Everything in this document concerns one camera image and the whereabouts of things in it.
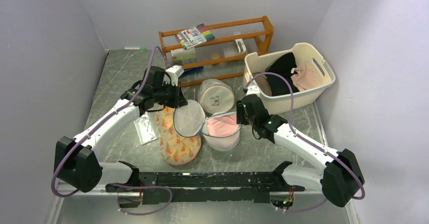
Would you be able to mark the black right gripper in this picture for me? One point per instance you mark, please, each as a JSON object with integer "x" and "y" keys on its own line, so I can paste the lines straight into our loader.
{"x": 241, "y": 109}

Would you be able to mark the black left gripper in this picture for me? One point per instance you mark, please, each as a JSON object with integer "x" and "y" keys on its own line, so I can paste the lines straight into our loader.
{"x": 178, "y": 100}

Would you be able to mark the pink bra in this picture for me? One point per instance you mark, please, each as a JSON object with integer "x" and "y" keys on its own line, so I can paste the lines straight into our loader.
{"x": 222, "y": 126}

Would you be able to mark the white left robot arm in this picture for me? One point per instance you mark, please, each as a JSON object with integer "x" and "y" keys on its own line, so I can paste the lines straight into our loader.
{"x": 76, "y": 161}

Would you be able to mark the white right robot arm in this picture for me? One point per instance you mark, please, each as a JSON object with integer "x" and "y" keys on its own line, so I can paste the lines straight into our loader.
{"x": 336, "y": 174}

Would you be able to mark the beige mesh laundry bag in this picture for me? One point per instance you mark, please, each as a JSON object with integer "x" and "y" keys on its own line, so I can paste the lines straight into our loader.
{"x": 215, "y": 96}

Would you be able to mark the brown bra cup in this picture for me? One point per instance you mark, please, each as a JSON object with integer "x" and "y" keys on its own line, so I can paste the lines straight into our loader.
{"x": 262, "y": 82}

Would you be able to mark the floral orange laundry bag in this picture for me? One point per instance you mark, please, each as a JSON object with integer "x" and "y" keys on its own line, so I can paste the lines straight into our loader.
{"x": 175, "y": 149}

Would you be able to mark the cream plastic laundry basket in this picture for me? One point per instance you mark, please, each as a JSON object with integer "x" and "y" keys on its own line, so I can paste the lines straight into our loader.
{"x": 305, "y": 54}

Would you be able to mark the blue flat box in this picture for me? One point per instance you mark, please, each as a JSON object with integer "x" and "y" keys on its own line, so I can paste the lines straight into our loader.
{"x": 190, "y": 71}

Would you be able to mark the white green box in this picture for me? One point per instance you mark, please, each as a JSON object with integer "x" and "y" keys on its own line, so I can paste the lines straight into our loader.
{"x": 183, "y": 54}

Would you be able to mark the clear blister pack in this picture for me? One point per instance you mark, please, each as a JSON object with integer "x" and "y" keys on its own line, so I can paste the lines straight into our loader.
{"x": 146, "y": 128}

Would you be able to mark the black garment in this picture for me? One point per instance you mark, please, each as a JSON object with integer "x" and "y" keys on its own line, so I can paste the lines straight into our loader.
{"x": 282, "y": 66}

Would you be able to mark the white clip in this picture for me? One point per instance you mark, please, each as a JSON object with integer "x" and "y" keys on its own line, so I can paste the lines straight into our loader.
{"x": 241, "y": 47}

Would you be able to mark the green white marker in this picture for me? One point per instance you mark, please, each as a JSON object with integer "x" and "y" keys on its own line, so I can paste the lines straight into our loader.
{"x": 134, "y": 48}

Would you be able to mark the colour marker pack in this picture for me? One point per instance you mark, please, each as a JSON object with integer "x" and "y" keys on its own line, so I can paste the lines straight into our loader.
{"x": 195, "y": 36}

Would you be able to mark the pink garment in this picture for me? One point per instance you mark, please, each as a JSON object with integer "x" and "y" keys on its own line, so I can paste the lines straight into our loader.
{"x": 303, "y": 78}

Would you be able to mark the orange wooden shelf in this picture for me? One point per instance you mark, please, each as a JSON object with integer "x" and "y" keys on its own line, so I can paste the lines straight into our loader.
{"x": 257, "y": 34}

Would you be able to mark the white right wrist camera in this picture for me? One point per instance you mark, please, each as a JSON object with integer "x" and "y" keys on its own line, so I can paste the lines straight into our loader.
{"x": 252, "y": 90}

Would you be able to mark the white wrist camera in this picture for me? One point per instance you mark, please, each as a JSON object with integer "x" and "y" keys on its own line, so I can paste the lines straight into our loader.
{"x": 252, "y": 90}
{"x": 174, "y": 72}

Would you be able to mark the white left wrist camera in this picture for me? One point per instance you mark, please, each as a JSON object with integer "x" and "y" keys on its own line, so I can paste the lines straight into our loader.
{"x": 174, "y": 72}

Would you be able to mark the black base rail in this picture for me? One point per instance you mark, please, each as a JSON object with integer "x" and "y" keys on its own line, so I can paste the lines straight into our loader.
{"x": 161, "y": 187}

